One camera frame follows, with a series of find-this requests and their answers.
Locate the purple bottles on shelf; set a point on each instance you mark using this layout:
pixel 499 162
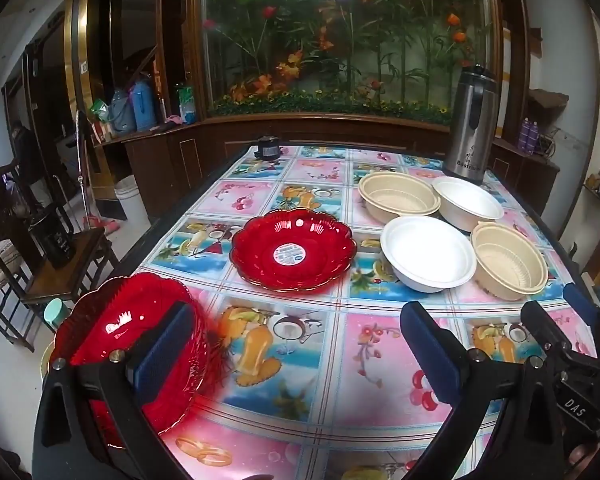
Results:
pixel 528 136

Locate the flower garden mural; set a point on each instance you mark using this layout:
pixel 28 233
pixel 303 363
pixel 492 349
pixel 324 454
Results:
pixel 392 58

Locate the red plate with sticker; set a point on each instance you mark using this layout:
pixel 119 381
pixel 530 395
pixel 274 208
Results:
pixel 293 251

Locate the wooden side chair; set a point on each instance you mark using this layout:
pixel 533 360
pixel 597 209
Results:
pixel 28 280

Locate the white plastic bucket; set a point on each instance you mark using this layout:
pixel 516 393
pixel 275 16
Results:
pixel 128 194

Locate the green white packet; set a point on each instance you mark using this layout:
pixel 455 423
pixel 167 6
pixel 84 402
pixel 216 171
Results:
pixel 186 103

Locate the beige bowl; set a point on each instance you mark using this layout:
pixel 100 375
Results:
pixel 508 264
pixel 388 195

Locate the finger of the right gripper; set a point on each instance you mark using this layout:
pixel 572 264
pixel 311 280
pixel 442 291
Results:
pixel 582 304
pixel 545 331

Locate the black kettle on chair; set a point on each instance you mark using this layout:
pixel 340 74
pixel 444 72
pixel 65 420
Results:
pixel 53 231

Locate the white bowl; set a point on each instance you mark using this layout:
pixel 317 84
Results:
pixel 427 254
pixel 464 204

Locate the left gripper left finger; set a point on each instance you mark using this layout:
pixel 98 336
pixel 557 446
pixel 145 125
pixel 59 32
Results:
pixel 67 442

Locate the grey blue jug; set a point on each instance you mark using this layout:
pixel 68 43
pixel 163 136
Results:
pixel 121 115

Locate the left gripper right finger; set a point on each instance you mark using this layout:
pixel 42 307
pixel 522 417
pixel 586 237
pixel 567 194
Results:
pixel 468 380

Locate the wooden low cabinet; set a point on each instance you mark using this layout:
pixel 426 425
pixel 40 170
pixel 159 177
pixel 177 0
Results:
pixel 168 164

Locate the colourful fruit tablecloth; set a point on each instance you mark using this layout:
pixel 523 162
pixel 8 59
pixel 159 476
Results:
pixel 321 384

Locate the large red wedding plate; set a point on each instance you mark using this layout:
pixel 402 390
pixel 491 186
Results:
pixel 113 316

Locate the stainless steel thermos jug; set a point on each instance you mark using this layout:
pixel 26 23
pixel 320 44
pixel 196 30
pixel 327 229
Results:
pixel 475 112

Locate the mop with metal handle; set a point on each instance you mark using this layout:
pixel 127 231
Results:
pixel 91 220

